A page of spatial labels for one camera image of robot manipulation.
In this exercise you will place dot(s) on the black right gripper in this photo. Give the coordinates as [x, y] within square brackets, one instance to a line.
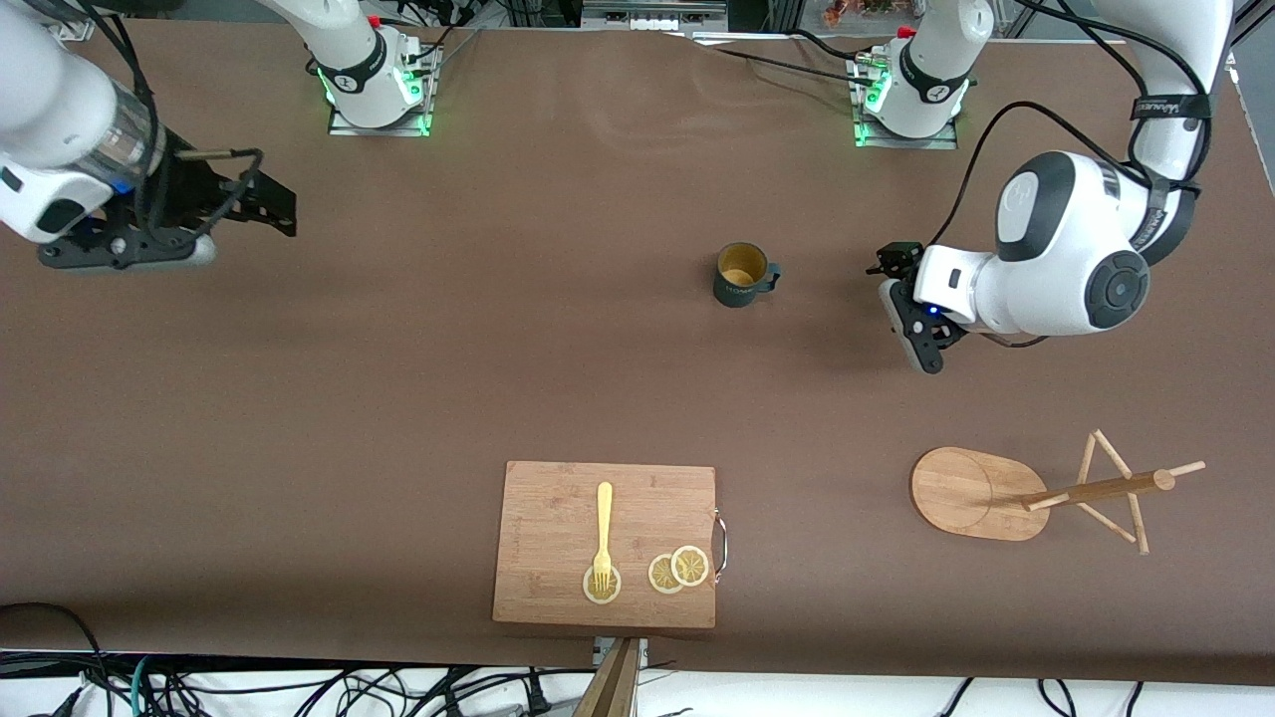
[191, 187]

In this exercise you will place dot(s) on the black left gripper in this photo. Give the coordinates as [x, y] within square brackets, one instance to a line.
[899, 260]

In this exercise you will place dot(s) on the teal ribbed plastic cup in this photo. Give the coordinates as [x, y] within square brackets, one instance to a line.
[732, 294]

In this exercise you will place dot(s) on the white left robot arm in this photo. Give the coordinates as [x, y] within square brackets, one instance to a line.
[1056, 249]

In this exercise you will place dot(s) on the wooden cup rack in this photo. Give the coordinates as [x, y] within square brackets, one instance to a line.
[966, 493]

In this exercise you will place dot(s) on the colourful small objects heap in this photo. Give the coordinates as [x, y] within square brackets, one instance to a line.
[857, 10]

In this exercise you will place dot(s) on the brown table cover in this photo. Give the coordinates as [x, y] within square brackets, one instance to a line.
[637, 398]

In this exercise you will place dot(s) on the white power strip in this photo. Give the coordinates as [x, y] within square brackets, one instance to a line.
[652, 15]

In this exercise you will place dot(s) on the dried lemon slice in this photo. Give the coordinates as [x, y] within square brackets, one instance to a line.
[690, 566]
[588, 589]

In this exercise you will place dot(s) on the yellow plastic fork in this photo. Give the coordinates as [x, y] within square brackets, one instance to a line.
[604, 518]

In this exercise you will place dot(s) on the bamboo cutting board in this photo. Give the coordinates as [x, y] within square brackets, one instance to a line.
[548, 518]

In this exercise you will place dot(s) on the wooden beam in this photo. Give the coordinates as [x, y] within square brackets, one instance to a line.
[610, 692]

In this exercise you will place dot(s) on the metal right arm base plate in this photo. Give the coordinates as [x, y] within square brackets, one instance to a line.
[344, 126]

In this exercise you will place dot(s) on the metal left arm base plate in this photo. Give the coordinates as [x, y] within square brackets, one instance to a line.
[901, 142]

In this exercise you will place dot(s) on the aluminium frame profile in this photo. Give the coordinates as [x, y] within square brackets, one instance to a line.
[70, 31]

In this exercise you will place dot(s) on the small metal bracket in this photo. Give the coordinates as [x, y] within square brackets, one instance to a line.
[642, 649]

